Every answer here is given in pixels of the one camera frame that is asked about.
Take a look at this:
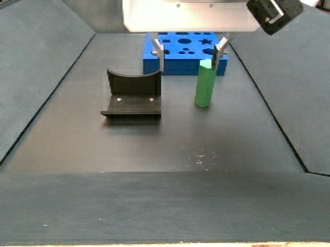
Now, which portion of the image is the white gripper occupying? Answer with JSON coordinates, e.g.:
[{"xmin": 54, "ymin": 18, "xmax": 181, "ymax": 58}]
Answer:
[{"xmin": 124, "ymin": 0, "xmax": 260, "ymax": 71}]

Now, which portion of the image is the green hexagon peg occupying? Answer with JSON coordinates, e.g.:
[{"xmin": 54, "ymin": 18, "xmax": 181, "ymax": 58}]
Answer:
[{"xmin": 196, "ymin": 59, "xmax": 217, "ymax": 107}]

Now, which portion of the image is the blue shape board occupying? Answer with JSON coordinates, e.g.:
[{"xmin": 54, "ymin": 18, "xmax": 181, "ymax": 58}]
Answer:
[{"xmin": 142, "ymin": 32, "xmax": 229, "ymax": 75}]

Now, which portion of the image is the black curved holder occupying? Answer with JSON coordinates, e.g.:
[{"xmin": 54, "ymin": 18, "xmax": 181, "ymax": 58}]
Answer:
[{"xmin": 101, "ymin": 70, "xmax": 162, "ymax": 118}]

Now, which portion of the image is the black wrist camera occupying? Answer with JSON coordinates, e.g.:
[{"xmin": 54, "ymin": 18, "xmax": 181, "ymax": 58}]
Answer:
[{"xmin": 246, "ymin": 0, "xmax": 304, "ymax": 36}]

